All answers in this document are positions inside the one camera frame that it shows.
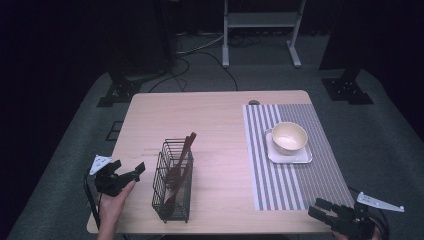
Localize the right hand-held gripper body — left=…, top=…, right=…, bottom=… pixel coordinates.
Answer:
left=328, top=191, right=406, bottom=240

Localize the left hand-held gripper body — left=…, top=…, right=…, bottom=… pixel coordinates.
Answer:
left=89, top=154, right=134, bottom=198

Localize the black wire cutlery basket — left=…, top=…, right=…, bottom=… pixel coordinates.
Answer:
left=151, top=138, right=195, bottom=224

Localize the cream bowl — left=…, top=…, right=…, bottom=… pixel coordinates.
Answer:
left=271, top=121, right=309, bottom=156

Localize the person's left hand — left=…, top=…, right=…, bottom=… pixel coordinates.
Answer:
left=98, top=180, right=138, bottom=231

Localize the person's right hand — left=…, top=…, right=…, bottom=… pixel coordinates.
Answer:
left=330, top=229, right=383, bottom=240

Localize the dark floor hatch outline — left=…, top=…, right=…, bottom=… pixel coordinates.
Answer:
left=105, top=120, right=125, bottom=142

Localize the grey striped placemat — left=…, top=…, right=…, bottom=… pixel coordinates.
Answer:
left=242, top=103, right=355, bottom=212

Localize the brown wooden utensil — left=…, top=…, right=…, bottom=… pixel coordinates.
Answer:
left=179, top=135, right=192, bottom=163

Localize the white square plate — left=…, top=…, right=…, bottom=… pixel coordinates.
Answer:
left=264, top=128, right=314, bottom=165

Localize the black stand base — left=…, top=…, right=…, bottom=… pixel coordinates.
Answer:
left=96, top=70, right=143, bottom=108
left=321, top=68, right=374, bottom=106

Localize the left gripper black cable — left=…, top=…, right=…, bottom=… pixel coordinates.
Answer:
left=83, top=168, right=103, bottom=231

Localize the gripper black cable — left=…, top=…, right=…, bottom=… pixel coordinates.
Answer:
left=83, top=168, right=103, bottom=231
left=346, top=186, right=391, bottom=240

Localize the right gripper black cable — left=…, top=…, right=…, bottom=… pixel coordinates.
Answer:
left=346, top=186, right=391, bottom=240

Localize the black floor cable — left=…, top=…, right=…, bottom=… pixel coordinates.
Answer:
left=148, top=50, right=240, bottom=93

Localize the grey floor cable bundle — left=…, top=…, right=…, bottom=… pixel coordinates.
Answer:
left=175, top=31, right=225, bottom=57

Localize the white metal stand frame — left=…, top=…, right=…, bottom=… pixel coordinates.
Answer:
left=221, top=0, right=307, bottom=69

